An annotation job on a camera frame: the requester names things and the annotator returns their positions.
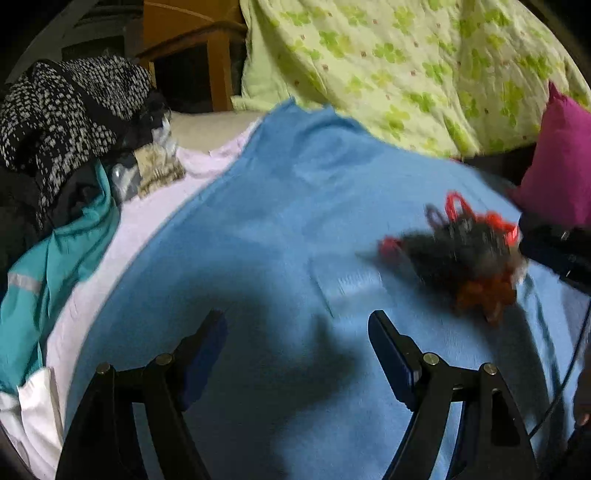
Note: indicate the green floral quilt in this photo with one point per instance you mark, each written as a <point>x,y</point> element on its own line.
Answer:
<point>392,69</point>

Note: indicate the pale pink sheet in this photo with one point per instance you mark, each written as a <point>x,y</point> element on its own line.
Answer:
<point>138,217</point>

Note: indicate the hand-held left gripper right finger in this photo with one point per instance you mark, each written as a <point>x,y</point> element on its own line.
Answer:
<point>392,355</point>

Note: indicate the orange wrapper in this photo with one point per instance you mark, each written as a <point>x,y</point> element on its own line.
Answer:
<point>487,293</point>

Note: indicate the wooden cabinet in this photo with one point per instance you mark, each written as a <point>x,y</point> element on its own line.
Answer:
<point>184,18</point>

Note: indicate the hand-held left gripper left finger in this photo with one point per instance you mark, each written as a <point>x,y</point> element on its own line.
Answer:
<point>203,364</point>

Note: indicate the black white knit garment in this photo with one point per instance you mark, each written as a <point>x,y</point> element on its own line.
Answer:
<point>55,115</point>

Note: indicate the blue blanket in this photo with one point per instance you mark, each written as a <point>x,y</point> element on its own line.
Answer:
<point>277,207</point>

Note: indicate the magenta pillow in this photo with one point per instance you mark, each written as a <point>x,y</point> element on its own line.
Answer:
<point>558,152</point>

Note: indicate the beige patterned cloth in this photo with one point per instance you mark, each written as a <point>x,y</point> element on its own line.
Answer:
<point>159,168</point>

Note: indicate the dark bundle with red loops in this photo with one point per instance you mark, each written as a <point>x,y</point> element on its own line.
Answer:
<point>457,249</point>

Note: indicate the teal jacket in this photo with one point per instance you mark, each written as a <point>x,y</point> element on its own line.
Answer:
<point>60,258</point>

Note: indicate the beige mattress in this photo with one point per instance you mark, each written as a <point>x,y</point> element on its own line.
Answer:
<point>207,129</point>

